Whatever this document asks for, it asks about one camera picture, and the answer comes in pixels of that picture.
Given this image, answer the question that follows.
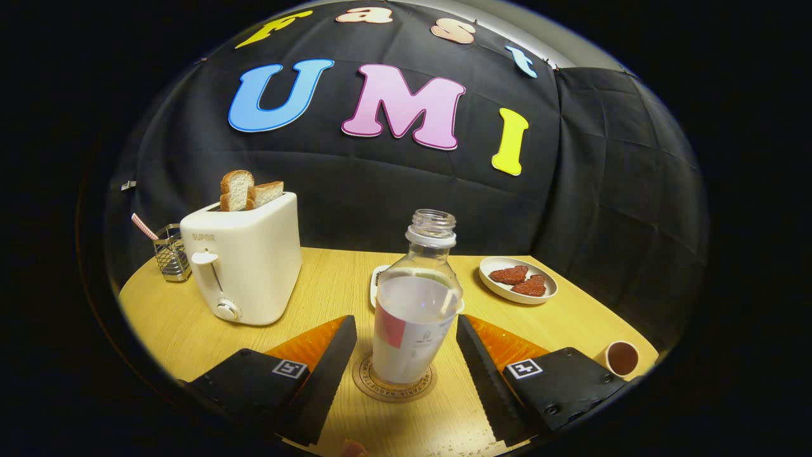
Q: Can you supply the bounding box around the red striped straw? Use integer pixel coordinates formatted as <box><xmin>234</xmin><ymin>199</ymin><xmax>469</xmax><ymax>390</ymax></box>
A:
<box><xmin>131</xmin><ymin>213</ymin><xmax>159</xmax><ymax>242</ymax></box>

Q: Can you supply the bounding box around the white oval plate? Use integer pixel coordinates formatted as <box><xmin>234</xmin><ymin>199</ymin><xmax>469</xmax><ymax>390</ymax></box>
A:
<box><xmin>478</xmin><ymin>256</ymin><xmax>559</xmax><ymax>305</ymax></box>

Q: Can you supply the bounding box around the wooden table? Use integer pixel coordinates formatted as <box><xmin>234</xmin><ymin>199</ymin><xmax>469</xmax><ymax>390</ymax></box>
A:
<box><xmin>119</xmin><ymin>246</ymin><xmax>660</xmax><ymax>457</ymax></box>

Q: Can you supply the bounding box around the beige cup brown inside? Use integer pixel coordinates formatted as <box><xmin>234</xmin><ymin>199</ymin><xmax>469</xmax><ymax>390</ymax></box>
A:
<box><xmin>594</xmin><ymin>341</ymin><xmax>640</xmax><ymax>380</ymax></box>

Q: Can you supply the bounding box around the toast bread slice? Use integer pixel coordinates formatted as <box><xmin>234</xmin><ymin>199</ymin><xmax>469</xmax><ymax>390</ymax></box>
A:
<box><xmin>219</xmin><ymin>170</ymin><xmax>255</xmax><ymax>212</ymax></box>
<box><xmin>246</xmin><ymin>181</ymin><xmax>285</xmax><ymax>210</ymax></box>

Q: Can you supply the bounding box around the black backdrop cloth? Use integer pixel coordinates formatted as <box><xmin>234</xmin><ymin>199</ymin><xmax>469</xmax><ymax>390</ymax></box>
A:
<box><xmin>105</xmin><ymin>0</ymin><xmax>708</xmax><ymax>356</ymax></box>

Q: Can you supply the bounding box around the small white grain dish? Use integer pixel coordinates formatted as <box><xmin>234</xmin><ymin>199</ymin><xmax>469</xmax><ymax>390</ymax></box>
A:
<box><xmin>369</xmin><ymin>265</ymin><xmax>391</xmax><ymax>310</ymax></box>

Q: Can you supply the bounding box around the round wooden coaster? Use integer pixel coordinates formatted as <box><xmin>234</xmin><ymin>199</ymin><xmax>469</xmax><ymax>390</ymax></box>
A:
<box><xmin>352</xmin><ymin>351</ymin><xmax>438</xmax><ymax>403</ymax></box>

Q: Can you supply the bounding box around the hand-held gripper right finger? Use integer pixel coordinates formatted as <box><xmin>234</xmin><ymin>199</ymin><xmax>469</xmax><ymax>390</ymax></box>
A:
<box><xmin>455</xmin><ymin>314</ymin><xmax>629</xmax><ymax>447</ymax></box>

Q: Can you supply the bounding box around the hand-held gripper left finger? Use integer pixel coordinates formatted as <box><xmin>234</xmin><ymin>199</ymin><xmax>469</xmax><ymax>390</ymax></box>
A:
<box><xmin>184</xmin><ymin>315</ymin><xmax>358</xmax><ymax>447</ymax></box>

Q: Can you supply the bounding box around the clear juice bottle white label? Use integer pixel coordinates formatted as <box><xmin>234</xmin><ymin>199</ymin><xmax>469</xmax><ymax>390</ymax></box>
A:
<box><xmin>371</xmin><ymin>209</ymin><xmax>464</xmax><ymax>385</ymax></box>

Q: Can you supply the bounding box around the metal mesh holder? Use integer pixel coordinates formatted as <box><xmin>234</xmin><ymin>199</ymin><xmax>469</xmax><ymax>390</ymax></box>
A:
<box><xmin>153</xmin><ymin>223</ymin><xmax>192</xmax><ymax>283</ymax></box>

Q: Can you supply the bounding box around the white toaster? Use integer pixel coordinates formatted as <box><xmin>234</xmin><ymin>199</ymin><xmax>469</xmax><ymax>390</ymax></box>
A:
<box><xmin>180</xmin><ymin>192</ymin><xmax>303</xmax><ymax>327</ymax></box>

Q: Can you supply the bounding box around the red meat piece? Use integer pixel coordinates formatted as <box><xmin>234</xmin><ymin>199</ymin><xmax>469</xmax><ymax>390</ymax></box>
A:
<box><xmin>511</xmin><ymin>274</ymin><xmax>547</xmax><ymax>297</ymax></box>
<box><xmin>488</xmin><ymin>265</ymin><xmax>529</xmax><ymax>285</ymax></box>

